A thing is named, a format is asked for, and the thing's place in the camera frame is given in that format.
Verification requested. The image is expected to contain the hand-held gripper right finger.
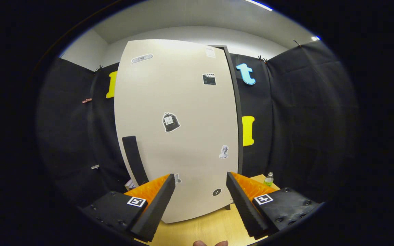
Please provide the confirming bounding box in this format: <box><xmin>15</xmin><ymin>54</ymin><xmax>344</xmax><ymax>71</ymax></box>
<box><xmin>226</xmin><ymin>172</ymin><xmax>322</xmax><ymax>240</ymax></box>

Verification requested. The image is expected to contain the beige shoe cabinet door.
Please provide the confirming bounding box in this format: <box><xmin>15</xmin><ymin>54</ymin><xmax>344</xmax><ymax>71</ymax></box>
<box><xmin>114</xmin><ymin>39</ymin><xmax>240</xmax><ymax>224</ymax></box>

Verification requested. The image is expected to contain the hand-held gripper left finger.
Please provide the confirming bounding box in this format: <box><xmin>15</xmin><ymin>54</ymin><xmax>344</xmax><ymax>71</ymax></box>
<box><xmin>81</xmin><ymin>173</ymin><xmax>176</xmax><ymax>242</ymax></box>

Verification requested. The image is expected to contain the long ceiling light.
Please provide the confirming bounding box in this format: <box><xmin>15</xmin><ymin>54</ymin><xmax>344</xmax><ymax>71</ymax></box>
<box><xmin>245</xmin><ymin>0</ymin><xmax>273</xmax><ymax>12</ymax></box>

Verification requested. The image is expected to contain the black backdrop cloth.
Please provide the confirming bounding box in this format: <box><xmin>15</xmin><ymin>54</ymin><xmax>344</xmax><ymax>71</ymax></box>
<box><xmin>36</xmin><ymin>40</ymin><xmax>360</xmax><ymax>209</ymax></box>

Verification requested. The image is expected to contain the dark grey shoe cabinet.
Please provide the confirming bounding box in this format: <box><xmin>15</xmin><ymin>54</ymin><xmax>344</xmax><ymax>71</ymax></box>
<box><xmin>206</xmin><ymin>44</ymin><xmax>244</xmax><ymax>211</ymax></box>

